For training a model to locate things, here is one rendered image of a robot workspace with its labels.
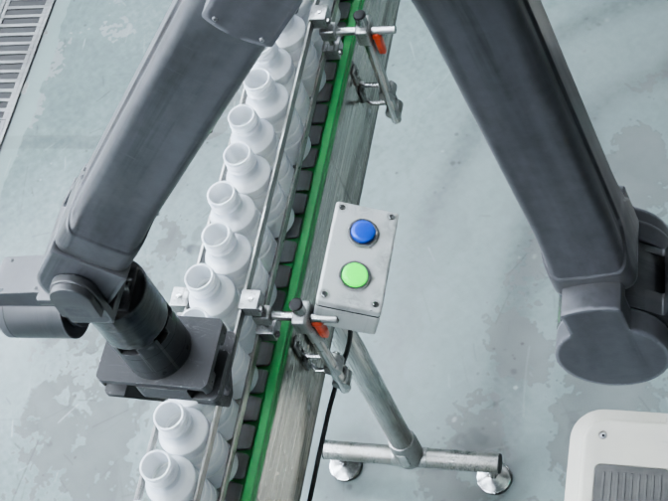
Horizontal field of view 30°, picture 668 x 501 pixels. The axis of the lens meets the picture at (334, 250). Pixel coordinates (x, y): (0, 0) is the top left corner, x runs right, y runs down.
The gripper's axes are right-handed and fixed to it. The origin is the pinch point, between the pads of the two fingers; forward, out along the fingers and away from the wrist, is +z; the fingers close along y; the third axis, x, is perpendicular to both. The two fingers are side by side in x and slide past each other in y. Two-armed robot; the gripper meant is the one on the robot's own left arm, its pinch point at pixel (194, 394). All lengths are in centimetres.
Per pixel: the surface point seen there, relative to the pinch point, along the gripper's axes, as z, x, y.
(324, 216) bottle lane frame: 45, 47, -8
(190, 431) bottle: 26.8, 6.4, -11.7
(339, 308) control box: 29.9, 24.7, 1.7
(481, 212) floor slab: 140, 107, -7
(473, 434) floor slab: 140, 54, -2
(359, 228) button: 27.8, 34.8, 2.8
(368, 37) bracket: 32, 68, -3
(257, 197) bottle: 30, 40, -12
